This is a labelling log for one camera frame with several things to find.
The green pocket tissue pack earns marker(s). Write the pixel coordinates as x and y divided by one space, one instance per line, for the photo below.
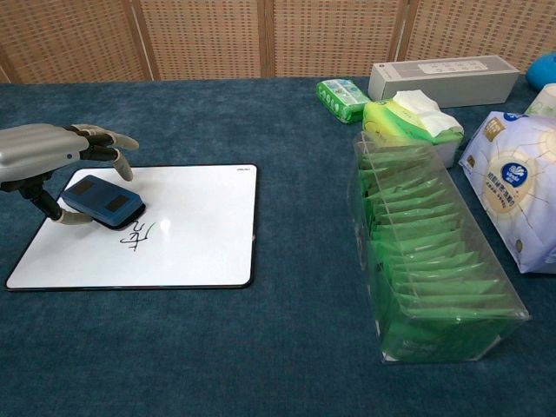
336 97

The lavender white tissue pack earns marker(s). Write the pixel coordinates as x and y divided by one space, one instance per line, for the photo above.
512 182

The white dry-erase board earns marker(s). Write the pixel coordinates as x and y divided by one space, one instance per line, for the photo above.
195 243

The clear box of green sachets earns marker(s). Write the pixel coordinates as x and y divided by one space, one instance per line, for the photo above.
434 260

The grey power strip box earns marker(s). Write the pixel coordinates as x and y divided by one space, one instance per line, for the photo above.
434 87

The dark teal tablecloth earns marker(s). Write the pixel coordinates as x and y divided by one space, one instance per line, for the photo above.
278 347

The blue whiteboard eraser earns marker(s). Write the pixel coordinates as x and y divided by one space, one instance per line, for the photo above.
104 200

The rattan wooden folding screen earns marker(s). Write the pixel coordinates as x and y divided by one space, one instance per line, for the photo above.
208 39

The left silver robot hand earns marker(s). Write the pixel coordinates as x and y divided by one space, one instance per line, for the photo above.
35 150

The blue detergent bottle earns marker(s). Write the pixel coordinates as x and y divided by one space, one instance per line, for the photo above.
543 71

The yellow-green open tissue pack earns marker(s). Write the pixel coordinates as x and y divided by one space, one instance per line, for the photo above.
391 117

